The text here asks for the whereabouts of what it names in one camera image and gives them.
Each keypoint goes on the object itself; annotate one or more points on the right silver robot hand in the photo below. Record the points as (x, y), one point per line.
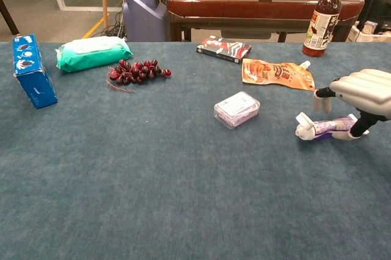
(363, 89)

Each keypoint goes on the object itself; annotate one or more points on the purple toothpaste tube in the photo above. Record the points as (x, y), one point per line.
(327, 127)

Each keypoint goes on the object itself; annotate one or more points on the brown drink bottle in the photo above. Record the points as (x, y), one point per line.
(320, 28)

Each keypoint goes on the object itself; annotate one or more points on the white plastic basket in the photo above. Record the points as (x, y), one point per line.
(357, 35)

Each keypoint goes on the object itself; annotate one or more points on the small purple carton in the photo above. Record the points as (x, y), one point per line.
(370, 27)

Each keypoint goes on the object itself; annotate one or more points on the black bag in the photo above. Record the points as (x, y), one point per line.
(377, 6)

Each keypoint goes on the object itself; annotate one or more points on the orange spout pouch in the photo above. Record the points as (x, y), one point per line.
(275, 74)

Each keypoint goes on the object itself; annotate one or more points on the clear plastic floss box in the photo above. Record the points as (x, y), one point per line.
(236, 109)

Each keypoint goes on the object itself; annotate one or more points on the brown mahjong table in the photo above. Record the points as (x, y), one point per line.
(244, 8)

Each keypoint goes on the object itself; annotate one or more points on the red black patterned flat box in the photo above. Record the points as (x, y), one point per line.
(224, 49)

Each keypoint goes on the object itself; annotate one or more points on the dark red grape bunch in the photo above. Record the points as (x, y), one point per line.
(134, 72)

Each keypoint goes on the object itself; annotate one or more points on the green wet wipes pack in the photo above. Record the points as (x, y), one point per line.
(91, 55)

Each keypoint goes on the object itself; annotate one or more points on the blue cardboard box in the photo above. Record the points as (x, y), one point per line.
(30, 67)

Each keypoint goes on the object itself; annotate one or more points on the dark slanted furniture leg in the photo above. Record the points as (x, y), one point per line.
(7, 14)

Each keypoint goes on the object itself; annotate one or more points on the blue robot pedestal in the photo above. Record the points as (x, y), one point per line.
(143, 12)

